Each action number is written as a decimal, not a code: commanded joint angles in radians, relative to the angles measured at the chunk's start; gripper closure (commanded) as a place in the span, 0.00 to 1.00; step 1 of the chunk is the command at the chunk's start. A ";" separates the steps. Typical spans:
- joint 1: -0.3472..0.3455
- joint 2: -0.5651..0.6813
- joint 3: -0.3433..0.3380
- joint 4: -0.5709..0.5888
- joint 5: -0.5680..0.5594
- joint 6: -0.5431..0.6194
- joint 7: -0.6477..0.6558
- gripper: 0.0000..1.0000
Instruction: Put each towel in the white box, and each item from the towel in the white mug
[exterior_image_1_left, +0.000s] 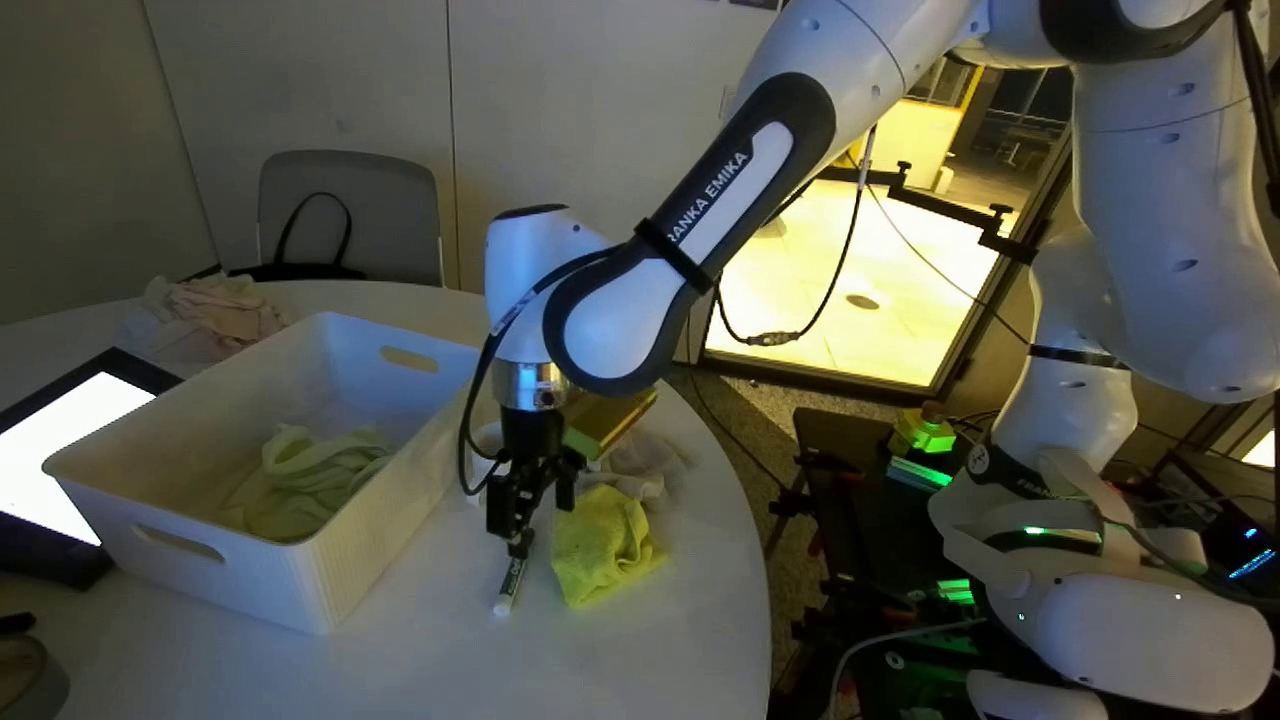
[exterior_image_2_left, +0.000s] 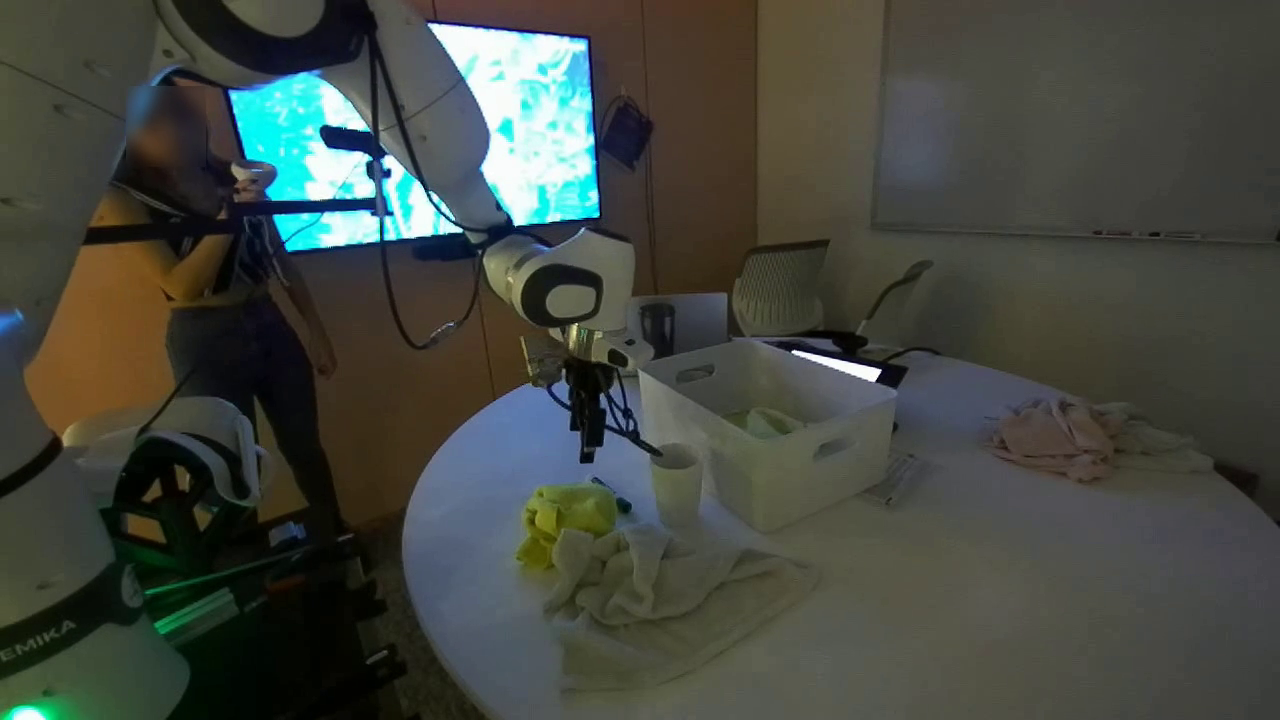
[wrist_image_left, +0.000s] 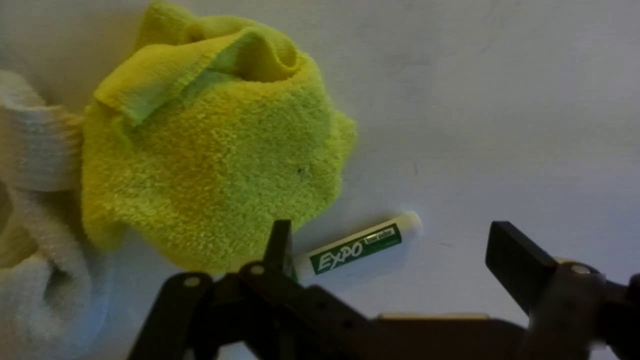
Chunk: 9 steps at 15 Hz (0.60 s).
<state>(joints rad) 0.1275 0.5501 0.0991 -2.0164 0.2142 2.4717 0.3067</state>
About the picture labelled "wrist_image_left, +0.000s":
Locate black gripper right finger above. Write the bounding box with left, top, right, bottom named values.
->
left=482, top=219, right=640, bottom=360

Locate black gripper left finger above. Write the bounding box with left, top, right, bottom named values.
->
left=129, top=218, right=377, bottom=360

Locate green Expo marker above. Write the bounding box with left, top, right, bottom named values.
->
left=292, top=210, right=426, bottom=281

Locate white beige towel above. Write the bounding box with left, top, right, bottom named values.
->
left=0, top=68, right=115, bottom=360

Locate bright yellow towel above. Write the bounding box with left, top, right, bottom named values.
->
left=79, top=0, right=360, bottom=276

